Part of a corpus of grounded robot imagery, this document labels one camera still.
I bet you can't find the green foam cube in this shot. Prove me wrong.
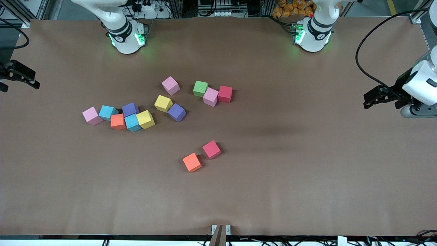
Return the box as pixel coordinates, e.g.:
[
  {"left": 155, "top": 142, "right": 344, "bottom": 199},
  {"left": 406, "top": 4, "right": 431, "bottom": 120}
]
[{"left": 193, "top": 81, "right": 209, "bottom": 97}]

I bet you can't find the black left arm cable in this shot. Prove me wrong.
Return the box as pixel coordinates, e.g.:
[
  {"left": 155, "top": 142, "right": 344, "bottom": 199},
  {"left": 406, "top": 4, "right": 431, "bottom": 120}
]
[{"left": 355, "top": 9, "right": 429, "bottom": 99}]

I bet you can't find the black floor cable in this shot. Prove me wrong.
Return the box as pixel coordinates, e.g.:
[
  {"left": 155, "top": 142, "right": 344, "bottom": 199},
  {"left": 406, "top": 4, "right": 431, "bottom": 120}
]
[{"left": 406, "top": 230, "right": 437, "bottom": 245}]

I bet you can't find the crimson foam cube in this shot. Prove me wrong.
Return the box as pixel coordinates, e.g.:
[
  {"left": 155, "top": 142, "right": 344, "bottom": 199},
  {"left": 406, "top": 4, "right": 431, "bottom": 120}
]
[
  {"left": 218, "top": 85, "right": 233, "bottom": 104},
  {"left": 202, "top": 140, "right": 221, "bottom": 160}
]

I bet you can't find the purple foam cube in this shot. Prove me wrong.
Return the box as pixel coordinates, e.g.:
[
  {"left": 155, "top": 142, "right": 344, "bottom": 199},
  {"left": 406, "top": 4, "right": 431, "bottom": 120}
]
[
  {"left": 122, "top": 102, "right": 140, "bottom": 118},
  {"left": 168, "top": 103, "right": 187, "bottom": 123}
]

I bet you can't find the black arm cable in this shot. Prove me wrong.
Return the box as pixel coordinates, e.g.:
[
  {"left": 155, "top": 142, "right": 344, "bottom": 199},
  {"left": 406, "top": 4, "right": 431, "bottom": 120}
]
[
  {"left": 355, "top": 9, "right": 429, "bottom": 99},
  {"left": 0, "top": 18, "right": 30, "bottom": 50}
]

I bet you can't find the orange foam cube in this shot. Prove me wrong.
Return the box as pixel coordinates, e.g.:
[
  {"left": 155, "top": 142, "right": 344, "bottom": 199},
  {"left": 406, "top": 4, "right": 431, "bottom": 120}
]
[
  {"left": 182, "top": 152, "right": 202, "bottom": 173},
  {"left": 110, "top": 113, "right": 127, "bottom": 131}
]

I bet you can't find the pink foam cube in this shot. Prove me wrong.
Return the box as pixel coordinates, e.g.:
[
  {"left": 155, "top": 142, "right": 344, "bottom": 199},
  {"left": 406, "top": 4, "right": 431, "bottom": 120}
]
[
  {"left": 82, "top": 106, "right": 104, "bottom": 126},
  {"left": 203, "top": 87, "right": 219, "bottom": 107},
  {"left": 161, "top": 76, "right": 180, "bottom": 96}
]

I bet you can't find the white power strip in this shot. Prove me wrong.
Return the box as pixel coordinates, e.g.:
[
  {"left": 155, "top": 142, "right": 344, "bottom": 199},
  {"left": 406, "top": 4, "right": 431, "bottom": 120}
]
[
  {"left": 204, "top": 10, "right": 237, "bottom": 17},
  {"left": 130, "top": 1, "right": 158, "bottom": 13}
]

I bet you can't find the aluminium frame post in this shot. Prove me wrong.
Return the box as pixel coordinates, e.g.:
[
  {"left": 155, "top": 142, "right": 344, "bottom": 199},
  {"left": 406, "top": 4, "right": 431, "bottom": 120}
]
[{"left": 208, "top": 224, "right": 227, "bottom": 246}]

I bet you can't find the white metal bracket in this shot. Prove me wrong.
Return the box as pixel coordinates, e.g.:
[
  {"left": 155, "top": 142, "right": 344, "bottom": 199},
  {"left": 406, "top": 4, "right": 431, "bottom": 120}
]
[{"left": 211, "top": 224, "right": 231, "bottom": 235}]

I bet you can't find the yellow foam cube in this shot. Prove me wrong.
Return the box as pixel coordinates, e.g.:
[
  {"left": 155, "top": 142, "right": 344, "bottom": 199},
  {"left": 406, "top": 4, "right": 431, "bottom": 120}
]
[
  {"left": 154, "top": 95, "right": 173, "bottom": 113},
  {"left": 136, "top": 110, "right": 155, "bottom": 130}
]

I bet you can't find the table cover sheet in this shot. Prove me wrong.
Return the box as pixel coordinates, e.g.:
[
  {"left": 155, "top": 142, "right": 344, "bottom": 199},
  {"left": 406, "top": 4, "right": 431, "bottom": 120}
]
[{"left": 0, "top": 16, "right": 437, "bottom": 237}]

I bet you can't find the aluminium frame profile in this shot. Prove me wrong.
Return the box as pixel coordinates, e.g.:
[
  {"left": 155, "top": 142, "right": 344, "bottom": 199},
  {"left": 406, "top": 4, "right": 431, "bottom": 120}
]
[
  {"left": 409, "top": 0, "right": 437, "bottom": 24},
  {"left": 0, "top": 0, "right": 52, "bottom": 28}
]

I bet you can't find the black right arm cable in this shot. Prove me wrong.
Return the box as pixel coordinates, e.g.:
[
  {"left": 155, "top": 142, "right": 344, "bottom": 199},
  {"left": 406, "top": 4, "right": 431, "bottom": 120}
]
[{"left": 0, "top": 18, "right": 30, "bottom": 50}]

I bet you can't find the orange crumpled bag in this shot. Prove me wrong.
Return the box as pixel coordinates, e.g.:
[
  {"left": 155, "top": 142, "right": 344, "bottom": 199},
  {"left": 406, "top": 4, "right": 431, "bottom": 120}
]
[{"left": 272, "top": 0, "right": 314, "bottom": 18}]

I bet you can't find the blue foam cube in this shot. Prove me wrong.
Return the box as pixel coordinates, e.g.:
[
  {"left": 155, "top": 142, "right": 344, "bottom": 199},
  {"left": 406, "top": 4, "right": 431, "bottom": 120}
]
[
  {"left": 124, "top": 114, "right": 142, "bottom": 133},
  {"left": 98, "top": 105, "right": 119, "bottom": 121}
]

